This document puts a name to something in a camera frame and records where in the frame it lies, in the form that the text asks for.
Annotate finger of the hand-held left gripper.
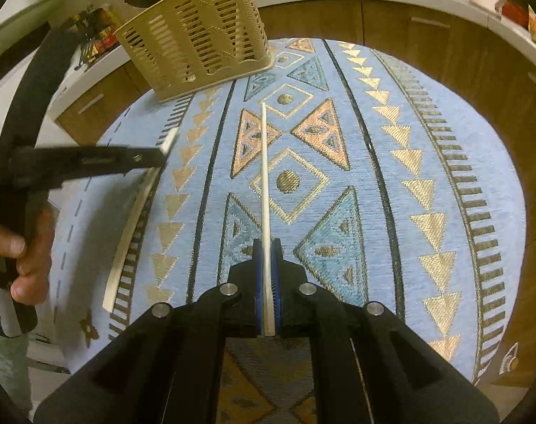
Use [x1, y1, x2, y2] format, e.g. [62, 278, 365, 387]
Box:
[12, 143, 168, 174]
[42, 161, 138, 190]

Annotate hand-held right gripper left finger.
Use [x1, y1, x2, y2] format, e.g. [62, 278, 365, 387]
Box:
[34, 237, 264, 424]

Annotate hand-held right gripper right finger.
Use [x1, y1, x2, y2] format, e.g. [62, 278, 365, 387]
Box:
[270, 237, 500, 424]

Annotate beige plastic utensil basket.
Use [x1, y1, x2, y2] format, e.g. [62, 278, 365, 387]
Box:
[113, 0, 275, 103]

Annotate person's left forearm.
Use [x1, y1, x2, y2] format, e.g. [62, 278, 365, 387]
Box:
[0, 309, 34, 416]

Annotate person's left hand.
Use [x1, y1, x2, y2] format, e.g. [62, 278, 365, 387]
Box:
[0, 205, 55, 306]

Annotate small metal rack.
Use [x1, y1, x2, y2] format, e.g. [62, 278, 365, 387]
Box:
[77, 40, 101, 70]

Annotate dark sauce bottle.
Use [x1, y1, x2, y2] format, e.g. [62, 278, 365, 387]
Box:
[73, 6, 96, 45]

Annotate white tall cabinet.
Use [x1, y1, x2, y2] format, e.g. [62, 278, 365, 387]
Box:
[0, 0, 81, 151]

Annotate wooden kitchen cabinets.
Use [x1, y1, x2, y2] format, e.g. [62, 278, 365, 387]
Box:
[56, 0, 536, 389]

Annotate red box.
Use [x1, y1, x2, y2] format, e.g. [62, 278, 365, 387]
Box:
[501, 1, 530, 25]

